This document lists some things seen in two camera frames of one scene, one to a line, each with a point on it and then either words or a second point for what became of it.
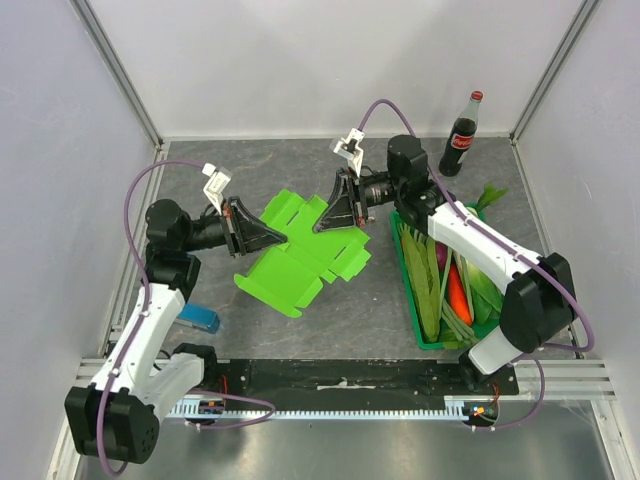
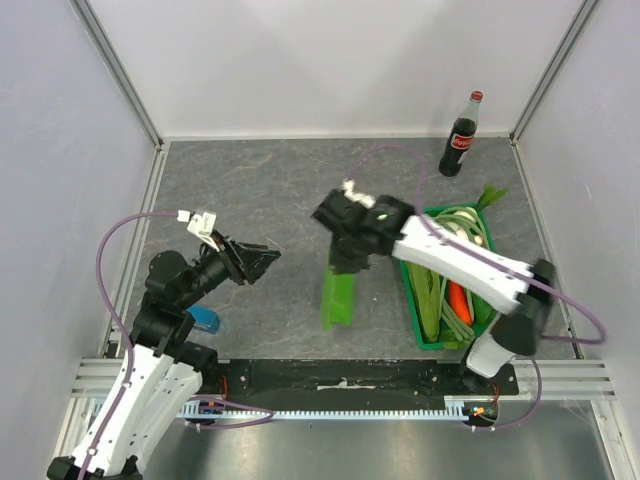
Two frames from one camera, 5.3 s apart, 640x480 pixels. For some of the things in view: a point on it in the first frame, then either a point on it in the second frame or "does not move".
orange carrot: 457,294 does not move
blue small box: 199,316 does not move
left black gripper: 244,232 -> 250,270
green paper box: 290,274 -> 338,296
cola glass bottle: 461,137 does not move
